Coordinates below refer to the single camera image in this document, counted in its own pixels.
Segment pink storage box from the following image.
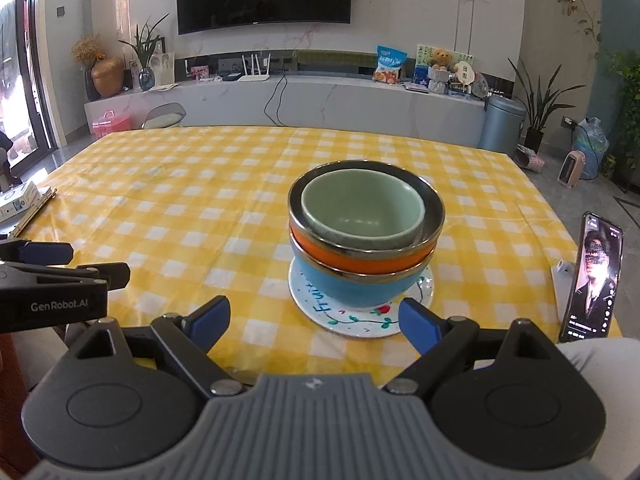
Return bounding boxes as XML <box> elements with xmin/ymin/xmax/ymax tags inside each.
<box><xmin>92</xmin><ymin>110</ymin><xmax>132</xmax><ymax>138</ymax></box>

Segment grey stool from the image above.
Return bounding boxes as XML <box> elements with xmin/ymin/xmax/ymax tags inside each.
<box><xmin>141</xmin><ymin>102</ymin><xmax>187</xmax><ymax>131</ymax></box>

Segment green picture board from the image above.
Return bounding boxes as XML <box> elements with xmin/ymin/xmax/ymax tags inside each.
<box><xmin>415</xmin><ymin>44</ymin><xmax>473</xmax><ymax>86</ymax></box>

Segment white portrait poster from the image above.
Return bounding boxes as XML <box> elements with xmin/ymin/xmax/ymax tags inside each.
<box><xmin>150</xmin><ymin>51</ymin><xmax>176</xmax><ymax>86</ymax></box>

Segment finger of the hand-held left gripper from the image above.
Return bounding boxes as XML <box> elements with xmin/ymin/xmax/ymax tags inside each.
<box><xmin>0</xmin><ymin>239</ymin><xmax>74</xmax><ymax>267</ymax></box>
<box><xmin>0</xmin><ymin>261</ymin><xmax>132</xmax><ymax>292</ymax></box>

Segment dried yellow flowers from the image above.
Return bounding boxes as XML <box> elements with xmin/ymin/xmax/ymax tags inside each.
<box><xmin>71</xmin><ymin>35</ymin><xmax>106</xmax><ymax>68</ymax></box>

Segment blue steel bowl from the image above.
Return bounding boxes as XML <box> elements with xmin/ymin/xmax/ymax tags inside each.
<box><xmin>289</xmin><ymin>247</ymin><xmax>435</xmax><ymax>308</ymax></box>

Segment yellow checked tablecloth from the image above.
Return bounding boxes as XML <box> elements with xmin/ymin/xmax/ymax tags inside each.
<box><xmin>10</xmin><ymin>125</ymin><xmax>623</xmax><ymax>391</ymax></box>

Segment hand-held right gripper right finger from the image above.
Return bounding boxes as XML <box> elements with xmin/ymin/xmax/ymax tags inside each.
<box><xmin>384</xmin><ymin>298</ymin><xmax>561</xmax><ymax>395</ymax></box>

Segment blue vase with green plant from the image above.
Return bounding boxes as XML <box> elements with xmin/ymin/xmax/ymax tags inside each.
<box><xmin>117</xmin><ymin>14</ymin><xmax>171</xmax><ymax>92</ymax></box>

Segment grey blue trash can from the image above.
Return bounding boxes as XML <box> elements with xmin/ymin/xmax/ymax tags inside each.
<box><xmin>479</xmin><ymin>95</ymin><xmax>527</xmax><ymax>155</ymax></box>

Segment white space heater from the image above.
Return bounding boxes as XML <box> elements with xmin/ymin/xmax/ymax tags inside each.
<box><xmin>556</xmin><ymin>150</ymin><xmax>586</xmax><ymax>187</ymax></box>

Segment white router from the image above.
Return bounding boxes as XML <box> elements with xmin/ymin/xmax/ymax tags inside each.
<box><xmin>237</xmin><ymin>52</ymin><xmax>272</xmax><ymax>82</ymax></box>

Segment green ceramic bowl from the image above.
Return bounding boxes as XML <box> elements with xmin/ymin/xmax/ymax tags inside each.
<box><xmin>300</xmin><ymin>169</ymin><xmax>426</xmax><ymax>251</ymax></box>

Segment black smartphone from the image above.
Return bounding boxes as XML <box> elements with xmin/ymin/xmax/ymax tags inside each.
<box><xmin>558</xmin><ymin>212</ymin><xmax>625</xmax><ymax>343</ymax></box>

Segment black sliding door frame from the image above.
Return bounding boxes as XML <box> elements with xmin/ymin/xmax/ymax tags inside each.
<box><xmin>15</xmin><ymin>0</ymin><xmax>68</xmax><ymax>158</ymax></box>

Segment white television cabinet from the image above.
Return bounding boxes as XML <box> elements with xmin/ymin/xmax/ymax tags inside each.
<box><xmin>84</xmin><ymin>74</ymin><xmax>488</xmax><ymax>148</ymax></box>

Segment potted snake plant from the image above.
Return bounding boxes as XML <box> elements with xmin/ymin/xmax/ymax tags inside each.
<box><xmin>507</xmin><ymin>55</ymin><xmax>586</xmax><ymax>153</ymax></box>

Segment round paper fan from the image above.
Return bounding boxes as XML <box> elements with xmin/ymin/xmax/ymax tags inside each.
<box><xmin>452</xmin><ymin>60</ymin><xmax>476</xmax><ymax>92</ymax></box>

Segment blue plastic bag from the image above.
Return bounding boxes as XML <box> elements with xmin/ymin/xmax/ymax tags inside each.
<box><xmin>572</xmin><ymin>117</ymin><xmax>610</xmax><ymax>181</ymax></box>

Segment white painted fruit plate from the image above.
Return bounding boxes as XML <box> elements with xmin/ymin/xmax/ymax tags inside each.
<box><xmin>289</xmin><ymin>260</ymin><xmax>435</xmax><ymax>339</ymax></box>

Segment orange steel bowl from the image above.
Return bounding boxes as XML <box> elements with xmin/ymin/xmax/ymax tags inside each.
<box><xmin>287</xmin><ymin>160</ymin><xmax>446</xmax><ymax>277</ymax></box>

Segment bushy green potted plant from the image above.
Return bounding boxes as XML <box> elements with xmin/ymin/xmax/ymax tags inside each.
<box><xmin>605</xmin><ymin>50</ymin><xmax>640</xmax><ymax>186</ymax></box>

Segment person's grey trouser leg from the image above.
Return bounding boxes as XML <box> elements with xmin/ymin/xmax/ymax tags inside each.
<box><xmin>557</xmin><ymin>337</ymin><xmax>640</xmax><ymax>466</ymax></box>

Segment white phone stand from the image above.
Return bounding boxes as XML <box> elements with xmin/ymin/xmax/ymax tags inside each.
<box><xmin>551</xmin><ymin>259</ymin><xmax>576</xmax><ymax>321</ymax></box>

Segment brown round vase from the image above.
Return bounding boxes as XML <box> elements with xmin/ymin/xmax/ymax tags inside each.
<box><xmin>91</xmin><ymin>57</ymin><xmax>125</xmax><ymax>98</ymax></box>

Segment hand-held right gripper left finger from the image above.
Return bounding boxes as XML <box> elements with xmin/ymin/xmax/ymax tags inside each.
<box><xmin>65</xmin><ymin>296</ymin><xmax>247</xmax><ymax>399</ymax></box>

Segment teddy bear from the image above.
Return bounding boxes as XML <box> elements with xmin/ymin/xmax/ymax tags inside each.
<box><xmin>429</xmin><ymin>49</ymin><xmax>456</xmax><ymax>95</ymax></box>

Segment white cardboard box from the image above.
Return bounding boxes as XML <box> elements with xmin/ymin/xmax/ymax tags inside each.
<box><xmin>0</xmin><ymin>180</ymin><xmax>41</xmax><ymax>223</ymax></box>

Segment pink patterned bag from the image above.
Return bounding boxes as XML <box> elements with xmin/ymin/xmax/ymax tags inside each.
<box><xmin>515</xmin><ymin>144</ymin><xmax>545</xmax><ymax>173</ymax></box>

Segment blue snack bag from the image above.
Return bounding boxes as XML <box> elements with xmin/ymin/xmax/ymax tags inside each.
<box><xmin>373</xmin><ymin>45</ymin><xmax>404</xmax><ymax>85</ymax></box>

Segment black cable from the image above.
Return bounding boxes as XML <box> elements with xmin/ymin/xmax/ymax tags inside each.
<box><xmin>263</xmin><ymin>74</ymin><xmax>288</xmax><ymax>127</ymax></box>

